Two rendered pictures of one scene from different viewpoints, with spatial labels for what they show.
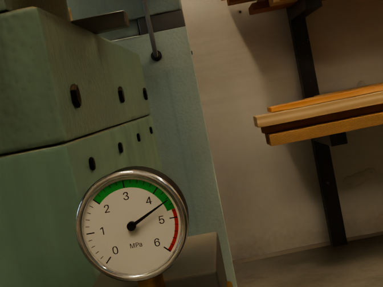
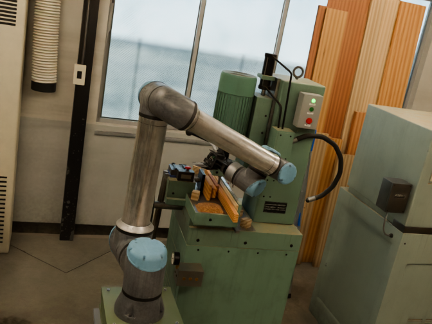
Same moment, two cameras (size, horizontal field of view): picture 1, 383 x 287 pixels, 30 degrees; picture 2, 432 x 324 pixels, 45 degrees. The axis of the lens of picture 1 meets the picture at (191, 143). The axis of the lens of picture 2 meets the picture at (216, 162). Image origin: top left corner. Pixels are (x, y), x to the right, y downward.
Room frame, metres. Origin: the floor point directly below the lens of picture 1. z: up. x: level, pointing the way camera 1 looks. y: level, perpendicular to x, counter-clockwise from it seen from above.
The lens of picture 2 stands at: (-0.23, -2.06, 1.80)
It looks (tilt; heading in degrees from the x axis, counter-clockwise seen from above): 16 degrees down; 71
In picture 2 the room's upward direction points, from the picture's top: 11 degrees clockwise
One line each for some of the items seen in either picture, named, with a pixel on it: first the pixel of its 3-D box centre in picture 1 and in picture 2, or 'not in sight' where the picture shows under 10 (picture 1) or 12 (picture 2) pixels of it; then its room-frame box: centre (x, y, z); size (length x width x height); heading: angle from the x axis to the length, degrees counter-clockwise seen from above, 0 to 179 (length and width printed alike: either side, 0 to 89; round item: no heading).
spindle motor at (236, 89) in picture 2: not in sight; (233, 105); (0.63, 0.29, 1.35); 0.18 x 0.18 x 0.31
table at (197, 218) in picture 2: not in sight; (193, 194); (0.53, 0.32, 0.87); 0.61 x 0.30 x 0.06; 87
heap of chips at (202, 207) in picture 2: not in sight; (209, 206); (0.53, 0.07, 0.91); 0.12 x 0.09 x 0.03; 177
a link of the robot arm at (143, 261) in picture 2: not in sight; (144, 265); (0.18, -0.33, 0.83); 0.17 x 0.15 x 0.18; 99
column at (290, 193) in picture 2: not in sight; (281, 149); (0.92, 0.28, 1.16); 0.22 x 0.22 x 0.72; 87
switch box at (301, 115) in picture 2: not in sight; (308, 110); (0.95, 0.13, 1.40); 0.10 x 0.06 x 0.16; 177
